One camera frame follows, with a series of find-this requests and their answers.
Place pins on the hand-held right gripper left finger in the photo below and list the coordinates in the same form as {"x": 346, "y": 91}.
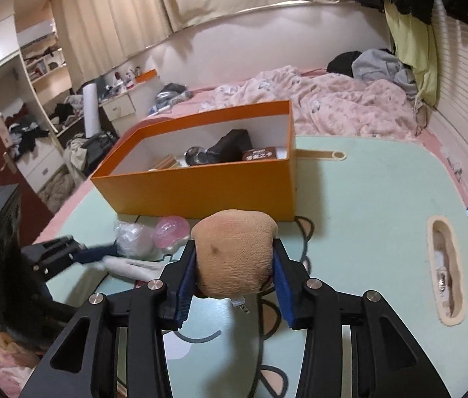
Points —
{"x": 186, "y": 290}

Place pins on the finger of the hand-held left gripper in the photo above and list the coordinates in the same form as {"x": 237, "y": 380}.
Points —
{"x": 93, "y": 253}

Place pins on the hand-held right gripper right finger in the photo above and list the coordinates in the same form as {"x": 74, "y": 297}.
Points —
{"x": 286, "y": 298}

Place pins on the white cream tube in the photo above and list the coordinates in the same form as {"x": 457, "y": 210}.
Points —
{"x": 134, "y": 268}

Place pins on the beige plush pouch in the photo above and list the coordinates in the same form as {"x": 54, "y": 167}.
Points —
{"x": 234, "y": 253}

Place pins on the clear pink jelly item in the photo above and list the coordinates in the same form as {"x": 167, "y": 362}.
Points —
{"x": 169, "y": 230}

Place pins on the orange cardboard box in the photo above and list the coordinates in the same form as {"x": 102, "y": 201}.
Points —
{"x": 217, "y": 190}

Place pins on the amber perfume bottle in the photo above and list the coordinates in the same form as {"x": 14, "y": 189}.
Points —
{"x": 167, "y": 162}

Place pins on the shiny silver bottle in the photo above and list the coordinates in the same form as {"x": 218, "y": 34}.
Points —
{"x": 196, "y": 156}

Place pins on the brown card box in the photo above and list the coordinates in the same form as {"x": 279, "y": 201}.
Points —
{"x": 259, "y": 155}

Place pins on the black pouch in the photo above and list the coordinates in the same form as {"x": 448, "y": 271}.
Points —
{"x": 230, "y": 145}

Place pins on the clear plastic wrap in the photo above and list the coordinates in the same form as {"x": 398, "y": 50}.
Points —
{"x": 132, "y": 236}

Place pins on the crumpled clothes on floor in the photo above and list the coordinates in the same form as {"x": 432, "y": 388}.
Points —
{"x": 80, "y": 149}

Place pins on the clothes pile on shelf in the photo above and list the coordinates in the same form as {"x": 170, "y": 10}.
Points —
{"x": 27, "y": 132}

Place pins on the white paper roll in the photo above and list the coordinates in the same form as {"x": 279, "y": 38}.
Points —
{"x": 92, "y": 112}

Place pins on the white nightstand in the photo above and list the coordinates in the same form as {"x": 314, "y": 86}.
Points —
{"x": 118, "y": 110}

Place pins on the black and white clothes pile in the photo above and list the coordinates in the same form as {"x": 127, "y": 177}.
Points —
{"x": 66, "y": 110}

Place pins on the grey striped cloth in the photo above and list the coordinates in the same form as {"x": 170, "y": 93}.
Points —
{"x": 172, "y": 93}

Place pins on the white open shelf unit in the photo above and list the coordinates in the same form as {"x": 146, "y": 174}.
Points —
{"x": 41, "y": 78}

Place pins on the small orange box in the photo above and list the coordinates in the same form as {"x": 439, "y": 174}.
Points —
{"x": 148, "y": 76}

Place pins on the mint green folding table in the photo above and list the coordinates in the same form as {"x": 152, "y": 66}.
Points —
{"x": 207, "y": 91}

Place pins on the pink floral blanket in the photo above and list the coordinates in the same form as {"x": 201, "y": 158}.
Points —
{"x": 341, "y": 103}

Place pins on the white air conditioner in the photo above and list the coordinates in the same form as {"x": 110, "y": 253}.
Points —
{"x": 37, "y": 32}

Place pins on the black garment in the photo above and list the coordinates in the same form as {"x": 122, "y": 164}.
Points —
{"x": 341, "y": 62}

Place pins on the beige curtains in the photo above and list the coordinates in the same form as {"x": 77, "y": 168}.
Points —
{"x": 134, "y": 8}

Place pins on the grey garment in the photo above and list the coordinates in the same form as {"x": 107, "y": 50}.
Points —
{"x": 379, "y": 68}

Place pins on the white slatted panel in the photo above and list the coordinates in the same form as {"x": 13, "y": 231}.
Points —
{"x": 462, "y": 91}

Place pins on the green cloth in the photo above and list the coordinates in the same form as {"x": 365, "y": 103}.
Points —
{"x": 412, "y": 41}

